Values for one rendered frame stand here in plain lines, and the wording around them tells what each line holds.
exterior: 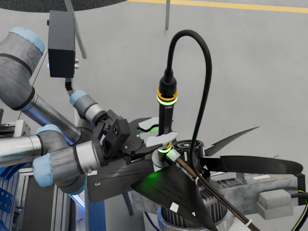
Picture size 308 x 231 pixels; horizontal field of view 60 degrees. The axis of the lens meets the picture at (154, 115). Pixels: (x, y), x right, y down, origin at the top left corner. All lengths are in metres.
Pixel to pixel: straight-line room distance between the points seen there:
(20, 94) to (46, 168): 0.30
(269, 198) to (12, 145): 0.81
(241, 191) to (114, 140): 0.56
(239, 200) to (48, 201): 1.38
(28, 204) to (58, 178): 1.41
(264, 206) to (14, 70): 0.91
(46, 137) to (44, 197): 1.27
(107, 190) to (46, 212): 1.15
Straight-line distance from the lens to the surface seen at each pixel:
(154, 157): 0.87
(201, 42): 0.40
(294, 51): 3.29
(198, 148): 0.91
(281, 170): 0.93
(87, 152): 0.67
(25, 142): 0.80
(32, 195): 2.10
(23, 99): 0.91
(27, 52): 0.93
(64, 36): 1.31
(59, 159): 0.68
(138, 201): 1.14
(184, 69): 2.77
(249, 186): 1.03
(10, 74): 0.89
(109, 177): 0.94
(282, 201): 1.04
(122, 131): 0.59
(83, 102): 1.08
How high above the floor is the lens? 2.07
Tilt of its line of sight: 59 degrees down
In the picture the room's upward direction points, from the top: straight up
